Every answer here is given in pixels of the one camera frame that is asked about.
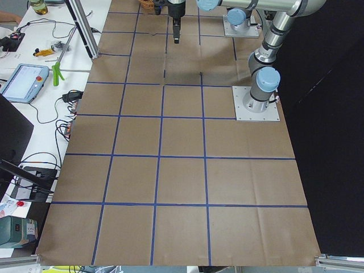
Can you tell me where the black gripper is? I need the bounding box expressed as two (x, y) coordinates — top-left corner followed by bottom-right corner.
(167, 0), (185, 44)

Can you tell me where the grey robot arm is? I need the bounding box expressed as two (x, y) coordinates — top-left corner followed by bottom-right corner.
(165, 1), (325, 86)
(227, 7), (251, 27)

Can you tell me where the woven wicker basket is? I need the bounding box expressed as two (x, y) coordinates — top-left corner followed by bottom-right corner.
(139, 0), (154, 10)

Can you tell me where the black power adapter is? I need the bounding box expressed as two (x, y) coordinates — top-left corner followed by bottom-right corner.
(62, 90), (84, 102)

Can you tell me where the teach pendant tablet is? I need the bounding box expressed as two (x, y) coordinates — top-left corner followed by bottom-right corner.
(1, 63), (49, 104)

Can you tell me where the black monitor stand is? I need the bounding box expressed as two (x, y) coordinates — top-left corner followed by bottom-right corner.
(1, 96), (57, 202)

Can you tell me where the green storage box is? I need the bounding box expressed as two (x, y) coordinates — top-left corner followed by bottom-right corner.
(1, 216), (38, 249)

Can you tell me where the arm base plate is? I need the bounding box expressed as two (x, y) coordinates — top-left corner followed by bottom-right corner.
(232, 86), (280, 122)
(222, 15), (259, 39)

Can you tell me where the aluminium frame post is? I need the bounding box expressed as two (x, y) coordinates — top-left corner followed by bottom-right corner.
(65, 0), (100, 60)

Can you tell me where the green handled reacher grabber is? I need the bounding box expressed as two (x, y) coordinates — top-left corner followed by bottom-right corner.
(52, 27), (77, 86)

